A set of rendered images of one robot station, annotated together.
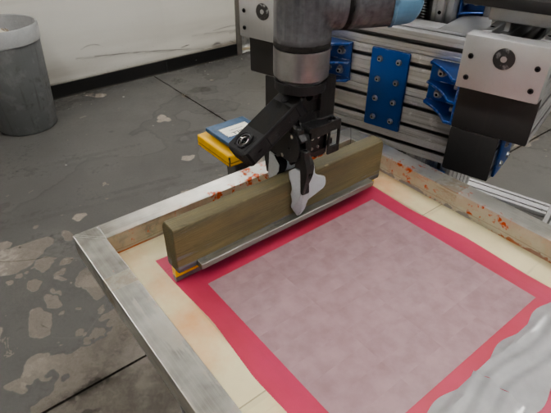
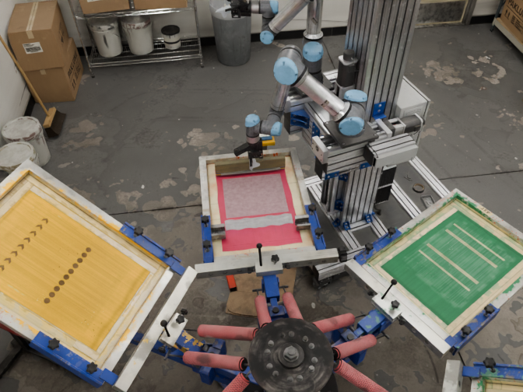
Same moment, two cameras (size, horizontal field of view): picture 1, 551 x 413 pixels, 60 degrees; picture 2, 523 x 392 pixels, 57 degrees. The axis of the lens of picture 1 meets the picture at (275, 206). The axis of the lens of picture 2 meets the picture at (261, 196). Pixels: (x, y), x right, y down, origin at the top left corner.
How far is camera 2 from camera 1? 2.15 m
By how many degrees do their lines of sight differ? 26
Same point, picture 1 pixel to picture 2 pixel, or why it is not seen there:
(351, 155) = (272, 159)
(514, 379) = (262, 221)
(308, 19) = (249, 131)
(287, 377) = (222, 203)
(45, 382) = (194, 195)
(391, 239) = (272, 186)
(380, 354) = (243, 207)
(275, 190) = (244, 162)
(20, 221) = (208, 120)
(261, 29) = not seen: hidden behind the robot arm
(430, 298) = (265, 201)
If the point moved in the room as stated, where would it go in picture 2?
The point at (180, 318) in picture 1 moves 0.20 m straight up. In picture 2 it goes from (212, 184) to (208, 158)
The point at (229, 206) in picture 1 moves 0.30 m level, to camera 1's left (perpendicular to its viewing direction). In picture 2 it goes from (230, 163) to (187, 146)
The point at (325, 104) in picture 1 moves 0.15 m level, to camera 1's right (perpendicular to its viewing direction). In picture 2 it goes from (259, 147) to (282, 155)
